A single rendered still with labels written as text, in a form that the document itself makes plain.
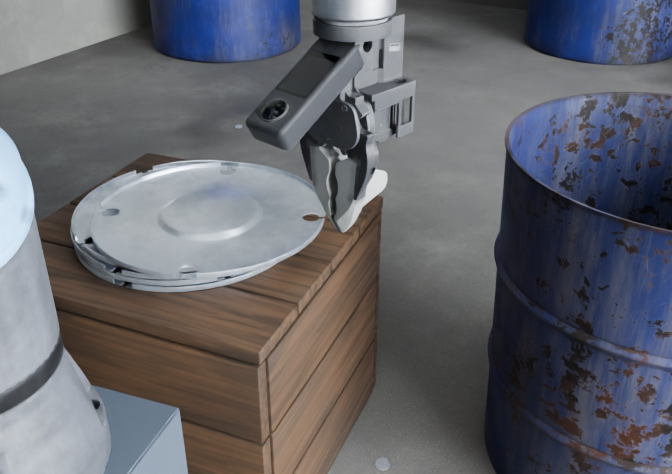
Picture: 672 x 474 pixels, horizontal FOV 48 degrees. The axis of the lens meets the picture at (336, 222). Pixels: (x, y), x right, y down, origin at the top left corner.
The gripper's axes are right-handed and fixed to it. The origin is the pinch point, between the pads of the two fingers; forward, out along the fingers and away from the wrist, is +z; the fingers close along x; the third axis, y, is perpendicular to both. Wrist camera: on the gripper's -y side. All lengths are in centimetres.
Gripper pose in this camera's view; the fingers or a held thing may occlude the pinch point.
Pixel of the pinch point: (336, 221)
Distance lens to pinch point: 75.1
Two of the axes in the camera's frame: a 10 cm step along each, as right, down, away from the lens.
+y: 7.0, -3.5, 6.2
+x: -7.1, -3.4, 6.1
